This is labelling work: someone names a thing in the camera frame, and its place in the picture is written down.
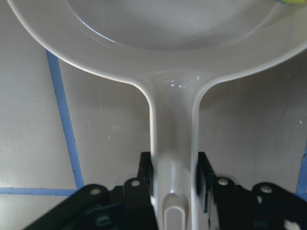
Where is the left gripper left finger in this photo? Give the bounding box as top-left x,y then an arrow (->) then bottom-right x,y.
124,152 -> 156,230

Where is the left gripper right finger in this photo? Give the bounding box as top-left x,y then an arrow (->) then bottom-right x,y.
196,152 -> 237,230

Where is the white plastic dustpan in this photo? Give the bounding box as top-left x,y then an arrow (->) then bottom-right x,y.
9,0 -> 307,230

